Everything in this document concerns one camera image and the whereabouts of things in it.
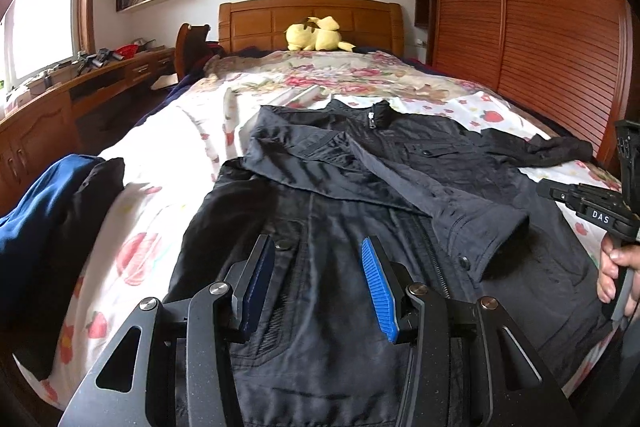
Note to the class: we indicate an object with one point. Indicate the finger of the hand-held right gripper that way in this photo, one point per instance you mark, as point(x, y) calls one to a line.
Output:
point(629, 139)
point(555, 191)

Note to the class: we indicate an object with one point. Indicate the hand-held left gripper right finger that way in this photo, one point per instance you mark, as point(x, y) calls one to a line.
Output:
point(380, 287)

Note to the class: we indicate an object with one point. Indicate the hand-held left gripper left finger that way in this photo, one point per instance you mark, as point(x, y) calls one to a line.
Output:
point(257, 287)

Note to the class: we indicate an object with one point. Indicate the black jacket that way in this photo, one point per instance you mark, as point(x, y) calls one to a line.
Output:
point(350, 187)

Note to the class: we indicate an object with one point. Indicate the person's right hand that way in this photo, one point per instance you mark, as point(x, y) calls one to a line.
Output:
point(607, 274)

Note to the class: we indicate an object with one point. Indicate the wooden slatted wardrobe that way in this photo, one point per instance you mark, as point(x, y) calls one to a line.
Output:
point(530, 32)

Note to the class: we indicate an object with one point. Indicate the white strawberry print bedsheet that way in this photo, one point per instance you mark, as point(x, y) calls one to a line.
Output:
point(165, 157)

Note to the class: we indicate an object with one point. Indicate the dark folded cloth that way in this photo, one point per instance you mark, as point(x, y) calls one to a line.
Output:
point(90, 207)

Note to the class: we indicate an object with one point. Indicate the floral quilt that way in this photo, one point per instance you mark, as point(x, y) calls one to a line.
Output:
point(325, 69)

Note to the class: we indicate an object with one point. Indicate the blue cloth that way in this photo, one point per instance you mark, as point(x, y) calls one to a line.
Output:
point(35, 217)

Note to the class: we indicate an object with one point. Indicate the wooden chair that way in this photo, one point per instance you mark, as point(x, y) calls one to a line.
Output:
point(192, 47)

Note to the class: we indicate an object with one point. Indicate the yellow plush toy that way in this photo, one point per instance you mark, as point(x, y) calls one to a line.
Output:
point(320, 36)

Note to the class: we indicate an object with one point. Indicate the wooden headboard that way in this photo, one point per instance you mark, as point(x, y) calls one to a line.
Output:
point(270, 19)

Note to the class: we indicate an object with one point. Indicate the wooden desk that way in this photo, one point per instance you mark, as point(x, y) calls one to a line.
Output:
point(45, 117)

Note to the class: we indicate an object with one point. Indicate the window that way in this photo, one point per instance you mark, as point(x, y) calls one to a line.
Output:
point(40, 7)

